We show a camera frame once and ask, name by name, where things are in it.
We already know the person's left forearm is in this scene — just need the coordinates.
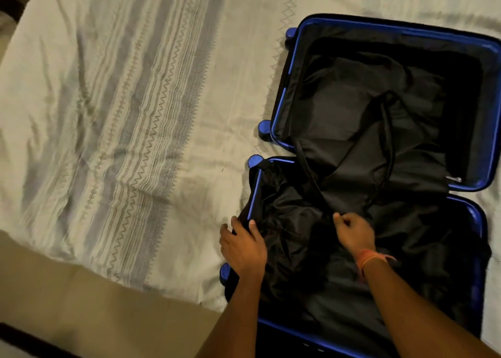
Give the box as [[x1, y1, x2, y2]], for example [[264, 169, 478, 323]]
[[195, 270, 267, 358]]

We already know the person's left hand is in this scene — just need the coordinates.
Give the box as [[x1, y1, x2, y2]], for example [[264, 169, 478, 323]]
[[219, 216, 268, 281]]

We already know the blue hard-shell suitcase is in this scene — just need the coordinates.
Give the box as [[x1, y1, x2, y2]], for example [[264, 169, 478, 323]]
[[219, 14, 501, 358]]

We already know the beige mattress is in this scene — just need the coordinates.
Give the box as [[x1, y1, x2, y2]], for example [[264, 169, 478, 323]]
[[0, 230, 222, 358]]

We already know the black fabric suitcase divider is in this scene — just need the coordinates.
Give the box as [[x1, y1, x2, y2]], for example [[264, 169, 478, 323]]
[[235, 90, 492, 341]]

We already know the white grey-striped bedspread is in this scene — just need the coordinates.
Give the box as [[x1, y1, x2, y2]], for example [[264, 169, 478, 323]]
[[0, 0, 501, 352]]

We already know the person's right forearm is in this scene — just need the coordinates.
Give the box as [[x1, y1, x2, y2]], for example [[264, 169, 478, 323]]
[[361, 257, 501, 358]]

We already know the dark bed frame edge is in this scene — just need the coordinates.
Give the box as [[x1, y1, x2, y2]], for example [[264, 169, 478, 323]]
[[0, 323, 81, 358]]

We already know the person's right hand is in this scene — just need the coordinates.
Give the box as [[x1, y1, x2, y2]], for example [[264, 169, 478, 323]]
[[333, 212, 377, 260]]

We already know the orange wrist thread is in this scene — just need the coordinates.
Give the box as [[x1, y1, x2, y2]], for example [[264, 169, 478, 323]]
[[355, 249, 397, 281]]

